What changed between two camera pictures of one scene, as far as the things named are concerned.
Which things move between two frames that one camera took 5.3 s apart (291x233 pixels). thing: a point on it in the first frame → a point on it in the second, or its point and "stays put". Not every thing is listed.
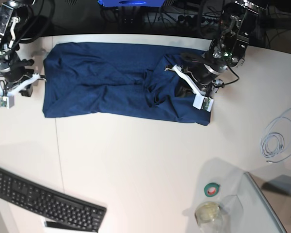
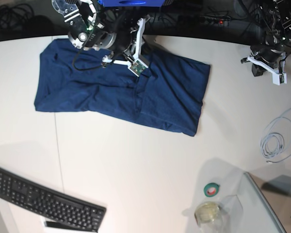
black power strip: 191,21 stays put
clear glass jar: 211,218 stays put
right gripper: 203,74 → 269,54
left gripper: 14,70 → 124,40
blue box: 132,3 stays put
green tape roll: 211,189 stays put
